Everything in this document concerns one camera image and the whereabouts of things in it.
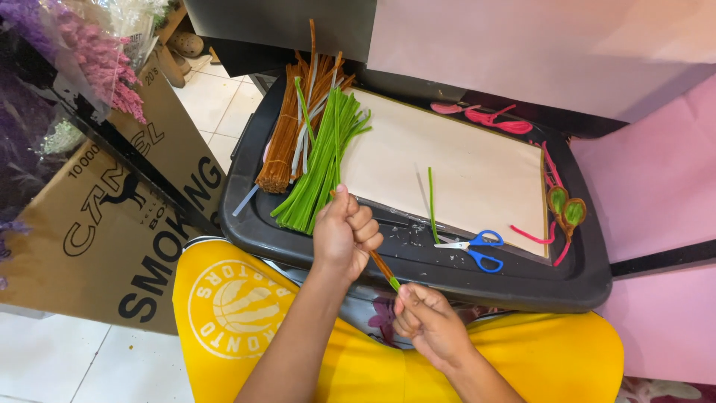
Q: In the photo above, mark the person's right hand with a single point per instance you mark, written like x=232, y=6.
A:
x=433, y=330

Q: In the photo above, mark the person's left hand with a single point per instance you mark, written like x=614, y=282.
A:
x=338, y=240

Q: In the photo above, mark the brown green-tipped pipe cleaner stem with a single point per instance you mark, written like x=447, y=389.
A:
x=382, y=267

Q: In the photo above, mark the bundle of green pipe cleaners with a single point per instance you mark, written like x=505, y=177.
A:
x=321, y=168

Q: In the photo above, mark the single grey pipe cleaner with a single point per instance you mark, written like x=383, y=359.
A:
x=246, y=200

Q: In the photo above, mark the single green pipe cleaner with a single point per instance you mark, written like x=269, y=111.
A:
x=431, y=201

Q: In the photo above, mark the black plastic bin lid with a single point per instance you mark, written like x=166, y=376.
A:
x=531, y=280

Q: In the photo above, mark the bundle of grey pipe cleaners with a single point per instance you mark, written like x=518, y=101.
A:
x=306, y=131

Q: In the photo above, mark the bundle of brown pipe cleaners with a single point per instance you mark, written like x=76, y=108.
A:
x=282, y=140

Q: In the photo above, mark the yellow printed shorts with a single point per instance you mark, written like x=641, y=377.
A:
x=235, y=313

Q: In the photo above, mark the curved pink pipe cleaner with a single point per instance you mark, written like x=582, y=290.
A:
x=531, y=236

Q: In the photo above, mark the short pink pipe cleaner stem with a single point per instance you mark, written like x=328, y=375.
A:
x=561, y=253

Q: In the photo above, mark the beige cardboard sheet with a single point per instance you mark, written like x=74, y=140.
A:
x=475, y=168

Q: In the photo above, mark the pink pipe cleaner petal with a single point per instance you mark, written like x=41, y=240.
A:
x=447, y=108

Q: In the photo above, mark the small green brown-edged leaf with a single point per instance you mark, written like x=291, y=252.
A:
x=557, y=200

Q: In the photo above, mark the large green brown-edged leaf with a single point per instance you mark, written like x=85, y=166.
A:
x=574, y=212

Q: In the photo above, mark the coiled pink pipe cleaner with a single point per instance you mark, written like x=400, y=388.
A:
x=498, y=120

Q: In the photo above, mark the folded pink pipe cleaner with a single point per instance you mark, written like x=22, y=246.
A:
x=551, y=165

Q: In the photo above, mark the brown printed cardboard box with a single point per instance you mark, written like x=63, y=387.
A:
x=106, y=235

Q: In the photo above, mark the floral rug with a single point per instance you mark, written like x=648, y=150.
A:
x=665, y=390

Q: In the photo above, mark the beige sandals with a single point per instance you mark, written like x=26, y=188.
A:
x=185, y=47

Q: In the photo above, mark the pink paper sheet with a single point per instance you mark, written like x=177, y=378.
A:
x=654, y=212

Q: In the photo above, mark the wooden furniture leg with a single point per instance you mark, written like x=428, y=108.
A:
x=170, y=50

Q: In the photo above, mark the pale pink board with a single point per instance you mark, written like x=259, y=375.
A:
x=531, y=39

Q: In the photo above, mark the pink dried flower bouquet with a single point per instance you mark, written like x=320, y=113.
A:
x=100, y=61

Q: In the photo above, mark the purple dried flower bouquet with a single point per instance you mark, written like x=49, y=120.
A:
x=22, y=101

